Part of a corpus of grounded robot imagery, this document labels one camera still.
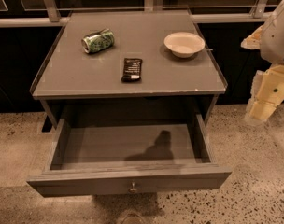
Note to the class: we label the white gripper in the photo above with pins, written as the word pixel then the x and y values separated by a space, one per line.
pixel 278 39

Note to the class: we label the white paper bowl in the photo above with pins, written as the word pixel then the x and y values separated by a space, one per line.
pixel 183 44

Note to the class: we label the open grey top drawer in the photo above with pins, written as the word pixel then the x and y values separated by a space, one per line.
pixel 91 160

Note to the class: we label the crushed green soda can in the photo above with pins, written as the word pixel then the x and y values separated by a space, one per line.
pixel 98 41

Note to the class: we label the round metal drawer knob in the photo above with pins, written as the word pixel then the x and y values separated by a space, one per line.
pixel 133 189

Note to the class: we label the grey wooden nightstand cabinet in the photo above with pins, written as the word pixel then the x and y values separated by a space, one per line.
pixel 70 73

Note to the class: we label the metal railing frame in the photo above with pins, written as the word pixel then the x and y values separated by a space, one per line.
pixel 25 13

